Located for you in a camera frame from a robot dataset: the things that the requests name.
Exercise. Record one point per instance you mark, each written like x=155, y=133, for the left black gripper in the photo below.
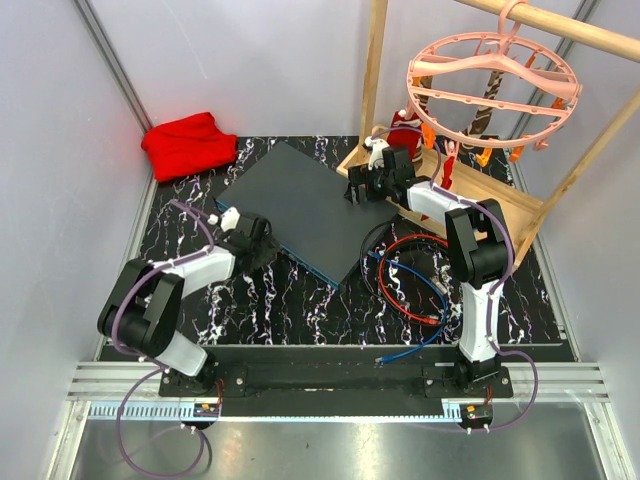
x=269, y=250

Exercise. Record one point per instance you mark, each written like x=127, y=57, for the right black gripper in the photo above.
x=361, y=177

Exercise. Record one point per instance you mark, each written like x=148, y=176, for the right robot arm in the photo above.
x=480, y=249

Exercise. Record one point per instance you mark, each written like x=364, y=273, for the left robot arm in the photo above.
x=141, y=313

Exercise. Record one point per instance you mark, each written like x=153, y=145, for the red sock left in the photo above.
x=406, y=131

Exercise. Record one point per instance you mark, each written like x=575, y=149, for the red sock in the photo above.
x=406, y=131
x=447, y=170

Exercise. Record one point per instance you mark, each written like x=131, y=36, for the red sock right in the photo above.
x=447, y=170

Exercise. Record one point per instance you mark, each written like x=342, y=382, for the brown striped sock front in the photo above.
x=422, y=82

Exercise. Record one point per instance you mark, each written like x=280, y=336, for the brown striped sock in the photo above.
x=422, y=82
x=483, y=114

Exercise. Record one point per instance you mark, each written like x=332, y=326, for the red folded cloth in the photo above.
x=188, y=146

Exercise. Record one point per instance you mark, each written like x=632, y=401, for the brown striped sock back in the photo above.
x=483, y=114

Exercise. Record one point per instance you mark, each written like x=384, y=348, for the pink round clip hanger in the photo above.
x=502, y=53

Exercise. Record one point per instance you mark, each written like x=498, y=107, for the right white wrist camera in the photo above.
x=375, y=147

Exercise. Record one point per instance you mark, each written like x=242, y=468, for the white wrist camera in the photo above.
x=375, y=147
x=229, y=220

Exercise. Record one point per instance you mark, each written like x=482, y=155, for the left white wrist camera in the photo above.
x=229, y=220

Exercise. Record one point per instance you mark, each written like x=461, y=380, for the dark blue network switch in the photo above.
x=303, y=200

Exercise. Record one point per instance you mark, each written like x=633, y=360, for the wooden drying rack frame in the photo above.
x=524, y=213

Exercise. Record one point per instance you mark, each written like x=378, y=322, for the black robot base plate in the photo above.
x=301, y=384

